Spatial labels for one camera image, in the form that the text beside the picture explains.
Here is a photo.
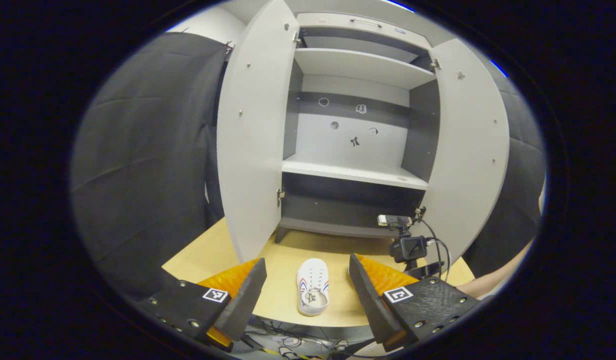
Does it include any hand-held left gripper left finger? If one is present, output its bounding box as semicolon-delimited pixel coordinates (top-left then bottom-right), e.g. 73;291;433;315
138;257;268;353

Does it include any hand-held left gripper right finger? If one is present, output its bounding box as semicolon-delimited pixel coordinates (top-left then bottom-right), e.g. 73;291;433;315
349;252;481;353

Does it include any white shoe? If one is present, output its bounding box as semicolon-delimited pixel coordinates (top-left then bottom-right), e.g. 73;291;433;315
296;258;330;317

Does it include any white shoe cabinet door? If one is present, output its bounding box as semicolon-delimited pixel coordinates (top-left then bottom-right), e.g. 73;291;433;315
217;0;301;263
420;38;511;266

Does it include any black backdrop cloth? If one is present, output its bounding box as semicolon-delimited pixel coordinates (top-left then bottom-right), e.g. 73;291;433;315
70;32;547;301

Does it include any black camera cable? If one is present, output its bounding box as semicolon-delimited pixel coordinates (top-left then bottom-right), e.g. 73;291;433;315
420;219;452;281

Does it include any tangle of floor cables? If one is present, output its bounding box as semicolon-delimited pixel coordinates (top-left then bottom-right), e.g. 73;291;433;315
243;320;358;360

